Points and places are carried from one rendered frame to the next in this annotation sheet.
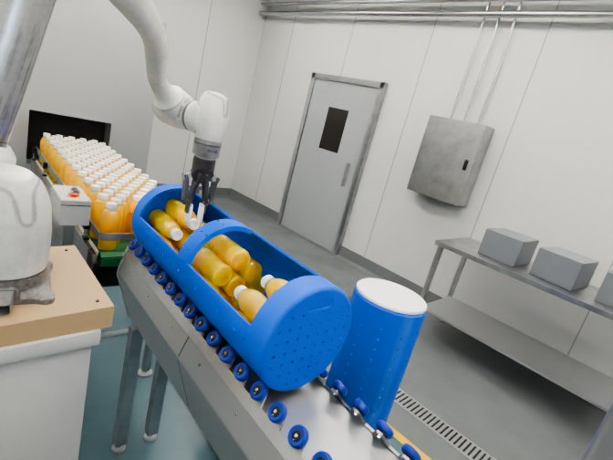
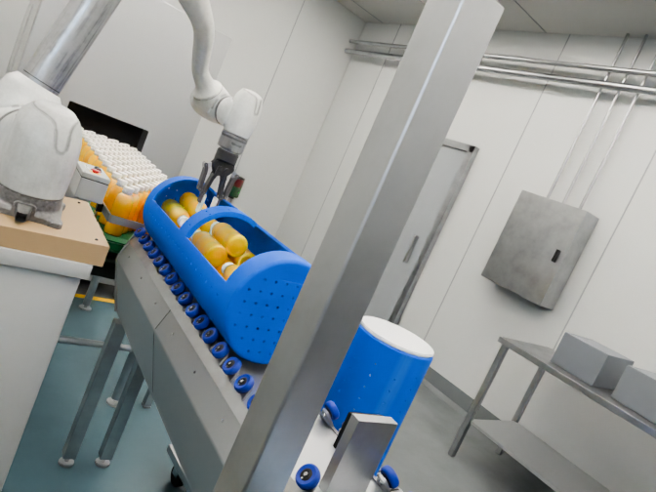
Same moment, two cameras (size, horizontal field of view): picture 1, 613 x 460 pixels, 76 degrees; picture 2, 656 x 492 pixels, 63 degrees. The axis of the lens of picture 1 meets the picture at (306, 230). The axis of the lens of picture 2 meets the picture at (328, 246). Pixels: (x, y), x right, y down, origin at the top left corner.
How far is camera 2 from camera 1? 0.52 m
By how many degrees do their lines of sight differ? 11
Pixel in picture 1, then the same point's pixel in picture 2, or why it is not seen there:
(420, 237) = (491, 341)
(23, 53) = (93, 21)
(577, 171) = not seen: outside the picture
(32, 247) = (58, 174)
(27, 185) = (69, 120)
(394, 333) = (388, 371)
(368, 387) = not seen: hidden behind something
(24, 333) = (30, 242)
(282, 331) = (252, 289)
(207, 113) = (238, 107)
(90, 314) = (88, 247)
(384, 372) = not seen: hidden behind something
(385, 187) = (457, 271)
